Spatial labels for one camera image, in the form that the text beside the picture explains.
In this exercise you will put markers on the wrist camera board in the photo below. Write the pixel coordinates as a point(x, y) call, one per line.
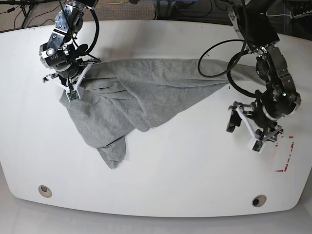
point(256, 145)
point(72, 95)

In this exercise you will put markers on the red tape rectangle marking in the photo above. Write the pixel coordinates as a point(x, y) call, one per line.
point(282, 153)

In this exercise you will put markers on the grey T-shirt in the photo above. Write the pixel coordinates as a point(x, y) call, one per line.
point(122, 95)

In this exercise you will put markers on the black tripod stand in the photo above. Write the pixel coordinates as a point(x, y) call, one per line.
point(25, 8)

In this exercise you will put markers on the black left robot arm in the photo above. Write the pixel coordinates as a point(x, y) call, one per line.
point(280, 98)

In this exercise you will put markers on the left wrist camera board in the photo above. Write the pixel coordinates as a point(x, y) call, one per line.
point(256, 145)

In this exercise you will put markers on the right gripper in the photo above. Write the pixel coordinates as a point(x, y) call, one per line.
point(69, 75)

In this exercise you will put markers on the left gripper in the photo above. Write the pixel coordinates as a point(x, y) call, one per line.
point(258, 124)

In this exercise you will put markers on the white power strip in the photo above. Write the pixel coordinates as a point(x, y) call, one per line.
point(301, 12)

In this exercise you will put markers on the table cable grommet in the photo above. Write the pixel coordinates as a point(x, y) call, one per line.
point(45, 191)
point(259, 201)

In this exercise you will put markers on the right table cable grommet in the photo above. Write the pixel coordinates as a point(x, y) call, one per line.
point(259, 201)

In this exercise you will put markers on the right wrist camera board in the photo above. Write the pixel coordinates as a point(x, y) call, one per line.
point(72, 95)

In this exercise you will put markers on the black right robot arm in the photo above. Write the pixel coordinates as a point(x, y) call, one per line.
point(61, 53)

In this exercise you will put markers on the left table cable grommet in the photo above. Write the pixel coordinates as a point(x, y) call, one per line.
point(45, 191)

